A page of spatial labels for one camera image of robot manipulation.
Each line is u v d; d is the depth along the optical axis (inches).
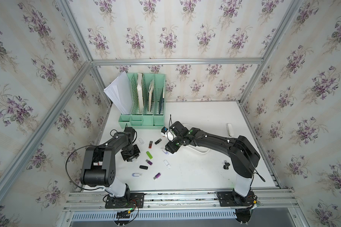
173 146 30.2
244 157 18.7
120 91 37.6
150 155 35.6
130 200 28.4
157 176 32.2
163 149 33.2
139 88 36.5
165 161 34.6
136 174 32.2
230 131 38.5
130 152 29.9
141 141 37.8
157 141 37.6
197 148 33.7
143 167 33.5
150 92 38.7
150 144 37.2
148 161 34.1
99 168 18.0
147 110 44.5
